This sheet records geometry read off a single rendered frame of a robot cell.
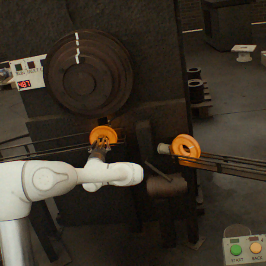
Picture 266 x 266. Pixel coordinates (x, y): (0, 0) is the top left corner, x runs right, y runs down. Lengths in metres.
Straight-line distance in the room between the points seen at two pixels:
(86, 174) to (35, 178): 0.34
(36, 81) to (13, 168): 0.95
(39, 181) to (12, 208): 0.14
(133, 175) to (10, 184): 0.65
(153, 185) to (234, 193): 0.87
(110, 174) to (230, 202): 1.24
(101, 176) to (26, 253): 0.43
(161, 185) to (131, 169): 0.32
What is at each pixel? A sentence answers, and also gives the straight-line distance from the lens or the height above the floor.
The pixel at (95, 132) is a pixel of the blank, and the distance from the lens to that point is 1.78.
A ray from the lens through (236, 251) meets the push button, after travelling 1.27.
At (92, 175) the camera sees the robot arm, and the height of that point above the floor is 0.89.
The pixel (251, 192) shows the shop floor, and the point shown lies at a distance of 2.45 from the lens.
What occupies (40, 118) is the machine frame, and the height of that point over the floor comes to 0.87.
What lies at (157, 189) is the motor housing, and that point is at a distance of 1.75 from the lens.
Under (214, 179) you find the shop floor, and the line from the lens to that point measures 2.58.
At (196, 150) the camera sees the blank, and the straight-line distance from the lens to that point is 1.59.
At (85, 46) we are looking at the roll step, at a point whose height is 1.28.
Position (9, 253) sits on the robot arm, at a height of 0.89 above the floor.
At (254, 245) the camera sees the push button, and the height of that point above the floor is 0.61.
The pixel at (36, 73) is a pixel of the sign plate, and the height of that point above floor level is 1.15.
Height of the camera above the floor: 1.59
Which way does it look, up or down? 28 degrees down
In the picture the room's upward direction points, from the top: 11 degrees counter-clockwise
